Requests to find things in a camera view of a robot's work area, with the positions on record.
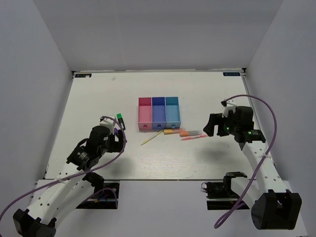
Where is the blue corner label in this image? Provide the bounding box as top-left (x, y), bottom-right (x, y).
top-left (75, 74), bottom-right (92, 78)
top-left (223, 72), bottom-right (240, 77)

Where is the dark blue storage drawer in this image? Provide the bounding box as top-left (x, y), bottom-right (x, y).
top-left (152, 97), bottom-right (166, 130)

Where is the orange capped pink highlighter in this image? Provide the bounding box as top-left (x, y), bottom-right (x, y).
top-left (163, 128), bottom-right (185, 135)

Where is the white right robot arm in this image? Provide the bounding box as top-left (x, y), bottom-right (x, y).
top-left (201, 106), bottom-right (302, 230)

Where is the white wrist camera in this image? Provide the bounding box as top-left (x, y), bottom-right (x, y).
top-left (221, 99), bottom-right (237, 118)
top-left (99, 116), bottom-right (116, 130)

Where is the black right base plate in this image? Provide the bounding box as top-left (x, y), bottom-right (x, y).
top-left (201, 182), bottom-right (239, 210)

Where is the right blue corner label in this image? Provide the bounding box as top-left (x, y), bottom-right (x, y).
top-left (223, 72), bottom-right (240, 77)

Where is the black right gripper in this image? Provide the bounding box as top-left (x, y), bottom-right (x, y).
top-left (203, 111), bottom-right (239, 137)

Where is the pink storage drawer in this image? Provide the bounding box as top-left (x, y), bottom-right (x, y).
top-left (138, 97), bottom-right (153, 130)

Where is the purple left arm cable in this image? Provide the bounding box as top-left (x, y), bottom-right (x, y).
top-left (0, 115), bottom-right (127, 219)

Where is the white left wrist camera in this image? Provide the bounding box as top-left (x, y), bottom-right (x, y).
top-left (99, 116), bottom-right (116, 130)

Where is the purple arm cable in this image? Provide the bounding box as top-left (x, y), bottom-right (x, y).
top-left (0, 115), bottom-right (127, 219)
top-left (213, 94), bottom-right (277, 229)

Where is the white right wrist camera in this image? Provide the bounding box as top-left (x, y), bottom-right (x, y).
top-left (221, 99), bottom-right (237, 118)

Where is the green capped black marker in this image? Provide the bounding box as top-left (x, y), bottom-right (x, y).
top-left (117, 113), bottom-right (126, 130)

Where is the yellow thin pen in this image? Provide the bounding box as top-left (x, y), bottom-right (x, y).
top-left (140, 130), bottom-right (163, 146)

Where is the left blue corner label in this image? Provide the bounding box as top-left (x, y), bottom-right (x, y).
top-left (75, 74), bottom-right (92, 78)

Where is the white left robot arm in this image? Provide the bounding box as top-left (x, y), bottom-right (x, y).
top-left (13, 125), bottom-right (126, 237)

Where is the light blue storage drawer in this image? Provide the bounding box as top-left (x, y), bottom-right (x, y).
top-left (165, 97), bottom-right (181, 129)

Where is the orange capped clear highlighter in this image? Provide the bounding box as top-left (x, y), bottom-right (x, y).
top-left (180, 130), bottom-right (202, 137)

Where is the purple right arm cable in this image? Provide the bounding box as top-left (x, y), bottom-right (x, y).
top-left (213, 94), bottom-right (277, 229)

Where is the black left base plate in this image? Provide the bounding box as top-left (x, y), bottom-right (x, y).
top-left (76, 182), bottom-right (120, 210)

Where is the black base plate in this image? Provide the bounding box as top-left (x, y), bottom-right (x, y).
top-left (76, 182), bottom-right (120, 210)
top-left (201, 182), bottom-right (239, 210)

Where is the red pink gel pen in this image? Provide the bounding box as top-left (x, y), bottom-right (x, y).
top-left (181, 135), bottom-right (208, 141)

